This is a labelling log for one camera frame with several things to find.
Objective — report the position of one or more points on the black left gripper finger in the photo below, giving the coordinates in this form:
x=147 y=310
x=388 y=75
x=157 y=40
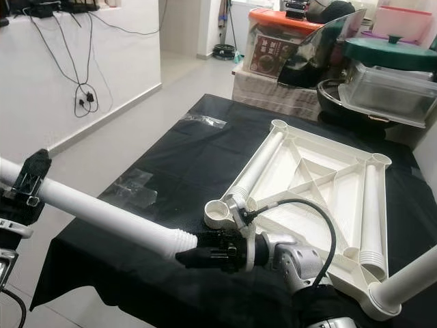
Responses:
x=35 y=174

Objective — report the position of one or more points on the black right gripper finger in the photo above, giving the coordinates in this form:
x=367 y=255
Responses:
x=198 y=258

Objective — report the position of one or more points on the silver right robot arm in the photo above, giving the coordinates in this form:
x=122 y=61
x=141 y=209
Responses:
x=304 y=263

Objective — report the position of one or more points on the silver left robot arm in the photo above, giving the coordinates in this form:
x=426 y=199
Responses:
x=7 y=273

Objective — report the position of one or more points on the black plug adapter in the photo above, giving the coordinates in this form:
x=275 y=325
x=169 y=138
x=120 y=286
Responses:
x=87 y=100

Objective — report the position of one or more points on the black tablecloth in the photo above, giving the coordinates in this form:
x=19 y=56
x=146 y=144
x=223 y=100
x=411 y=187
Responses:
x=177 y=157

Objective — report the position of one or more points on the white plastic table top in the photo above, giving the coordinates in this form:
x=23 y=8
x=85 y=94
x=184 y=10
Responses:
x=314 y=184

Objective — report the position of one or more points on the beige cloth covered bench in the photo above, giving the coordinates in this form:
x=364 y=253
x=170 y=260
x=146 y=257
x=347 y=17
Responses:
x=273 y=94

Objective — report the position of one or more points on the black set-top box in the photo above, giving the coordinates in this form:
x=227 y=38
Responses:
x=41 y=8

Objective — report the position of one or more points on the black antenna router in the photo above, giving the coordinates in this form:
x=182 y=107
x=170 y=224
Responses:
x=80 y=5

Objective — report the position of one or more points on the black round wok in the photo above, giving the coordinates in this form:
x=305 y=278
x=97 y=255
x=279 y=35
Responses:
x=331 y=102

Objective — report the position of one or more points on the red printed carton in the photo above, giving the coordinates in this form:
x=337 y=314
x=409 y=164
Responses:
x=270 y=56

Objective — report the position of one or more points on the white chest freezer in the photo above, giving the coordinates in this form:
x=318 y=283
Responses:
x=240 y=31

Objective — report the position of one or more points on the clear plastic container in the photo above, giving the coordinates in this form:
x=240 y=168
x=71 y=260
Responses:
x=389 y=96

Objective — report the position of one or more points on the clear storage box orange lid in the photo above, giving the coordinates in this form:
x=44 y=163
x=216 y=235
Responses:
x=283 y=19

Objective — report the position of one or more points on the black kitchen appliance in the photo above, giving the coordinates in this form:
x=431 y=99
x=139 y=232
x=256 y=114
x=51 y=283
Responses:
x=295 y=8

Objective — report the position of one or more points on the green pot lid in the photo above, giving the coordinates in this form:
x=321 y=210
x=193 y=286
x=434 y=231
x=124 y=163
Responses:
x=389 y=55

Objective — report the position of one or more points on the black cloth bundle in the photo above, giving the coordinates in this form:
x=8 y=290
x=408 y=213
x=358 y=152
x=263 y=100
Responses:
x=334 y=12

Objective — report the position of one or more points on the pink plastic tub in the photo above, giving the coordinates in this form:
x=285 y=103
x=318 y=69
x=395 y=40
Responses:
x=406 y=24

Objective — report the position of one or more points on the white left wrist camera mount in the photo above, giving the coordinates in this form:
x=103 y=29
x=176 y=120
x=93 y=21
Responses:
x=17 y=229

